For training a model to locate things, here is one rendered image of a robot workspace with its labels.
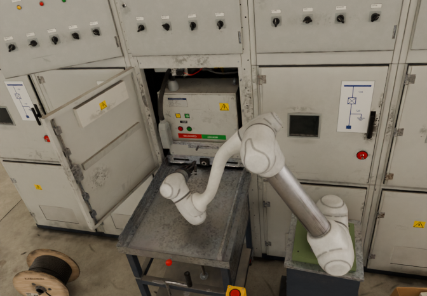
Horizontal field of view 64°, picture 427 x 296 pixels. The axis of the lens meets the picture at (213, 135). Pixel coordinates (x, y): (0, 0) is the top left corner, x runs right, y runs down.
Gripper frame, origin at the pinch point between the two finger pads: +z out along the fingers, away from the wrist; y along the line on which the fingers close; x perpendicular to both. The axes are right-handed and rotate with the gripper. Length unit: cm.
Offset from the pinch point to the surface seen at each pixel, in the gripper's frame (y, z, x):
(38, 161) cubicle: -136, 24, -15
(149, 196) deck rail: -27.5, -6.6, -20.3
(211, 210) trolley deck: 13.6, -11.1, -23.1
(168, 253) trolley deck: -1, -41, -34
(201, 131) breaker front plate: 0.4, 17.2, 16.7
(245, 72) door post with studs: 32, -1, 54
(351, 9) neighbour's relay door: 82, -13, 82
